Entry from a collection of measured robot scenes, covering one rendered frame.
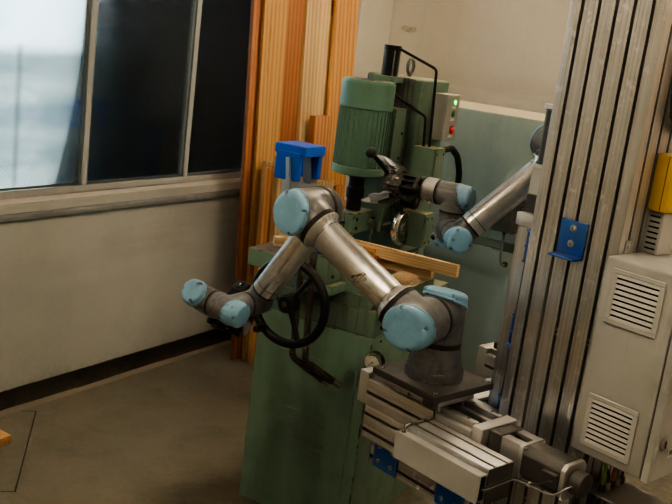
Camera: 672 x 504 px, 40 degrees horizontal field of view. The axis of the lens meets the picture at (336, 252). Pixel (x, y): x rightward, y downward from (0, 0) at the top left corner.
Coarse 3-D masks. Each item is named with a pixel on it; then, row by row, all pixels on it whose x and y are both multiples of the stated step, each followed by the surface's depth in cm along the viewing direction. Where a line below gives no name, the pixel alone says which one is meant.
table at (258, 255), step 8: (256, 248) 313; (264, 248) 315; (272, 248) 316; (248, 256) 315; (256, 256) 313; (264, 256) 312; (272, 256) 310; (256, 264) 314; (392, 272) 304; (304, 280) 294; (344, 280) 297; (424, 280) 299; (432, 280) 303; (328, 288) 289; (336, 288) 292; (344, 288) 296; (352, 288) 296; (416, 288) 293
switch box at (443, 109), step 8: (440, 96) 319; (448, 96) 317; (456, 96) 322; (440, 104) 319; (448, 104) 318; (456, 104) 323; (440, 112) 319; (448, 112) 319; (456, 112) 325; (440, 120) 320; (448, 120) 320; (456, 120) 327; (440, 128) 320; (448, 128) 322; (432, 136) 322; (440, 136) 321
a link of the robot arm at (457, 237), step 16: (512, 176) 260; (528, 176) 257; (496, 192) 259; (512, 192) 258; (480, 208) 259; (496, 208) 258; (512, 208) 260; (448, 224) 265; (464, 224) 260; (480, 224) 259; (448, 240) 258; (464, 240) 258
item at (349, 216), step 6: (348, 210) 310; (360, 210) 313; (366, 210) 314; (372, 210) 316; (348, 216) 306; (354, 216) 306; (360, 216) 309; (366, 216) 313; (348, 222) 307; (354, 222) 307; (360, 222) 310; (366, 222) 314; (348, 228) 307; (354, 228) 307; (360, 228) 311; (366, 228) 315
